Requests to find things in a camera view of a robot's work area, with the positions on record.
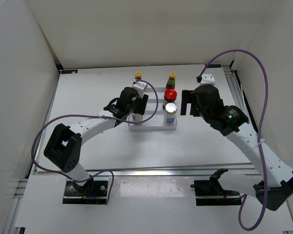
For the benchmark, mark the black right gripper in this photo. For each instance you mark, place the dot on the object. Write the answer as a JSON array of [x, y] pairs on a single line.
[[188, 97]]

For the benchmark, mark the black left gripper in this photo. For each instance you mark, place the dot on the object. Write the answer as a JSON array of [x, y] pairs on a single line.
[[141, 108]]

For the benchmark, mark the red-lid sauce jar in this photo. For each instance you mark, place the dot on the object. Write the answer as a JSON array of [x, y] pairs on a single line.
[[170, 96]]

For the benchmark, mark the tall sauce bottle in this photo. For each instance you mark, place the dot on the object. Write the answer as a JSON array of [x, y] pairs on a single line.
[[171, 81], [138, 75]]

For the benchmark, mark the white shaker bottle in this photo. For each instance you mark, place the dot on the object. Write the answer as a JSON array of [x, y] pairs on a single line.
[[137, 118], [170, 114]]

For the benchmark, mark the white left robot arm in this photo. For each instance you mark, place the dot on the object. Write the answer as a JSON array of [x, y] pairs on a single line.
[[64, 146]]

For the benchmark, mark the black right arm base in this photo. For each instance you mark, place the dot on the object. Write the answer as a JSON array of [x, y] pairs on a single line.
[[205, 195]]

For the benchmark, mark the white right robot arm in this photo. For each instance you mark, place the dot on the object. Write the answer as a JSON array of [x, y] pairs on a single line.
[[275, 183]]

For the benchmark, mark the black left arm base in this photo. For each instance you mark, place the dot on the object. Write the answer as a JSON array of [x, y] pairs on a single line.
[[95, 193]]

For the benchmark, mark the white tiered organizer tray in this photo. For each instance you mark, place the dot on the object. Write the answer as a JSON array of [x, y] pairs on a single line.
[[157, 121]]

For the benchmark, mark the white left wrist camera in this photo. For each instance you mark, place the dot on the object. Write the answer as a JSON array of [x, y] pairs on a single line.
[[140, 87]]

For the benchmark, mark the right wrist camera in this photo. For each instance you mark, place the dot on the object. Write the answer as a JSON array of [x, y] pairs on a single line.
[[205, 79]]

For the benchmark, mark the right black corner bracket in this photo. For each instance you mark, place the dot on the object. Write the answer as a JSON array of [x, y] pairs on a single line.
[[214, 66]]

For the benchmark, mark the black corner bracket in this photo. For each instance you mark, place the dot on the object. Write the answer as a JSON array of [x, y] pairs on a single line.
[[69, 71], [214, 66]]

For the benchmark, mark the aluminium right rail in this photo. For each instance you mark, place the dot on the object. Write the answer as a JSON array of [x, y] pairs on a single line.
[[238, 94]]

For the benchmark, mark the aluminium rail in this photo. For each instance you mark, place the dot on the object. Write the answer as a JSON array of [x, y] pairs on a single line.
[[238, 94], [205, 170]]

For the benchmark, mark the left black corner bracket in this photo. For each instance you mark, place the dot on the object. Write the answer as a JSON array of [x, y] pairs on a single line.
[[69, 71]]

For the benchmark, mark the aluminium front rail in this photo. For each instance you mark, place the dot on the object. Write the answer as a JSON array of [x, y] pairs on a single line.
[[205, 170]]

